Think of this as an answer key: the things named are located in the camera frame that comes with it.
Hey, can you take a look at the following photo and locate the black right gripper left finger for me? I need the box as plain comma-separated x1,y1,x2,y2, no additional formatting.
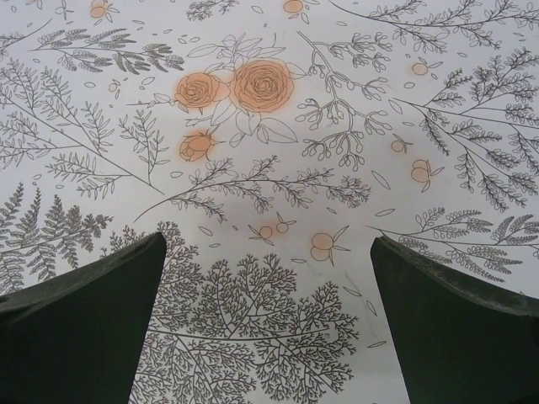
0,231,168,404

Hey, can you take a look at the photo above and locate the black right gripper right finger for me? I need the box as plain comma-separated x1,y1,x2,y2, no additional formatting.
369,235,539,404

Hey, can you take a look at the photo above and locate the floral print tablecloth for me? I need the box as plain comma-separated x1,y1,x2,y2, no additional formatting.
0,0,539,404

